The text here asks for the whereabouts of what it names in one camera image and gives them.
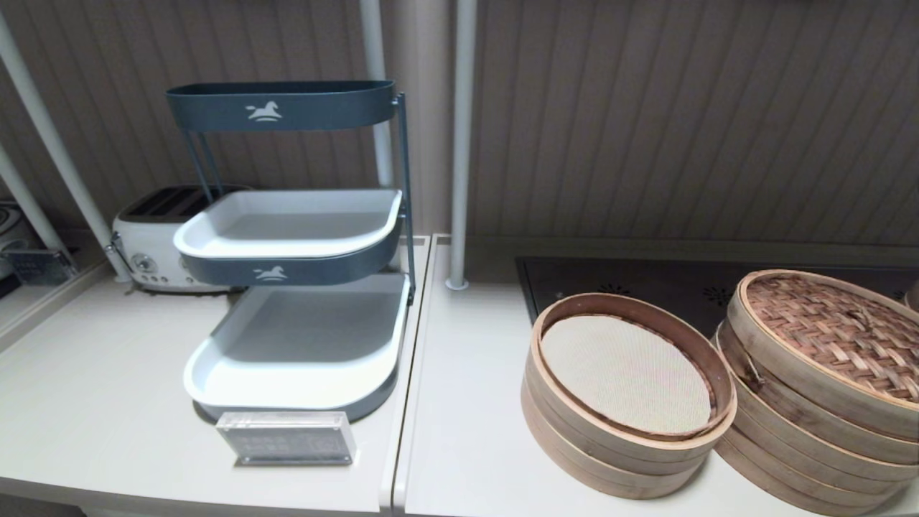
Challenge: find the woven bamboo steamer lid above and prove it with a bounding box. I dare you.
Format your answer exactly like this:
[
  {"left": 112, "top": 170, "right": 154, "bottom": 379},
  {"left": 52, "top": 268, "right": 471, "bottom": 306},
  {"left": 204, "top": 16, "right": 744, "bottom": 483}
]
[{"left": 727, "top": 269, "right": 919, "bottom": 442}]

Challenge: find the white steamer liner cloth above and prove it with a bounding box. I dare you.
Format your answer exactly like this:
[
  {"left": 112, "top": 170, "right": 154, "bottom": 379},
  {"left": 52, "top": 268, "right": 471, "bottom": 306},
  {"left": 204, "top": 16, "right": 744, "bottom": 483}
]
[{"left": 540, "top": 314, "right": 715, "bottom": 436}]

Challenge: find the right bamboo steamer stack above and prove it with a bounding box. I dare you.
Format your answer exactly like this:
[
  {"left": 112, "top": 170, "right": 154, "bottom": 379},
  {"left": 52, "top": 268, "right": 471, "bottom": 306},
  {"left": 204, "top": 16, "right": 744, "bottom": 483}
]
[{"left": 714, "top": 320, "right": 919, "bottom": 466}]

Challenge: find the white metal shelf pole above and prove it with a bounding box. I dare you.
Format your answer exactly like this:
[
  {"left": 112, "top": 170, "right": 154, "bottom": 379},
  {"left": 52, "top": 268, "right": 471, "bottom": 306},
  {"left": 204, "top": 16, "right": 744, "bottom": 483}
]
[
  {"left": 445, "top": 0, "right": 478, "bottom": 292},
  {"left": 359, "top": 0, "right": 397, "bottom": 189},
  {"left": 0, "top": 147, "right": 73, "bottom": 263},
  {"left": 0, "top": 11, "right": 134, "bottom": 282}
]

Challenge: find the black induction cooktop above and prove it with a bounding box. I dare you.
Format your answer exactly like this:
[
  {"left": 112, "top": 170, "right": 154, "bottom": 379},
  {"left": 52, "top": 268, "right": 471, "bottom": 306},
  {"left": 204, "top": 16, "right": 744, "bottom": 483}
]
[{"left": 516, "top": 257, "right": 919, "bottom": 331}]

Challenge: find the three-tier teal tray rack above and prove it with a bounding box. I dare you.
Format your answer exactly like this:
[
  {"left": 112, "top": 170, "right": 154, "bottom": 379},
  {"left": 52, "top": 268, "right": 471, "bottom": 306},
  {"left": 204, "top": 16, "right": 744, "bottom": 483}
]
[{"left": 167, "top": 81, "right": 417, "bottom": 423}]

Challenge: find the clear acrylic sign block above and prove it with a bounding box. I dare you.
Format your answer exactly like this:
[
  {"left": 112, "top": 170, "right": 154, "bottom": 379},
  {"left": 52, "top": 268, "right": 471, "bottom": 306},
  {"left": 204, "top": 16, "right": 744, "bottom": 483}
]
[{"left": 216, "top": 411, "right": 358, "bottom": 467}]

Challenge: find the white retro toaster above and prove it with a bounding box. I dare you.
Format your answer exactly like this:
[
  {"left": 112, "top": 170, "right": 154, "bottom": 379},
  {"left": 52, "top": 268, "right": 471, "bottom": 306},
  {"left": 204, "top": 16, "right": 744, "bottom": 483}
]
[{"left": 108, "top": 185, "right": 252, "bottom": 294}]

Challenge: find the small dark acrylic sign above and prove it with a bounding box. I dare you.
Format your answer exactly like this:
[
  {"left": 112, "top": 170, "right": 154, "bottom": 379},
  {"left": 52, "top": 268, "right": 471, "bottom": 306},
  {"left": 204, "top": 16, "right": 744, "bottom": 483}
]
[{"left": 6, "top": 248, "right": 78, "bottom": 287}]

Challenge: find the white round kitchen appliance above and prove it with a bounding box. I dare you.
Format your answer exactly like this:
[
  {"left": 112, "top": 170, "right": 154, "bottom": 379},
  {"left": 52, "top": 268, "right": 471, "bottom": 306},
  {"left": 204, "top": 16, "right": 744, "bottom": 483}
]
[{"left": 0, "top": 201, "right": 33, "bottom": 281}]

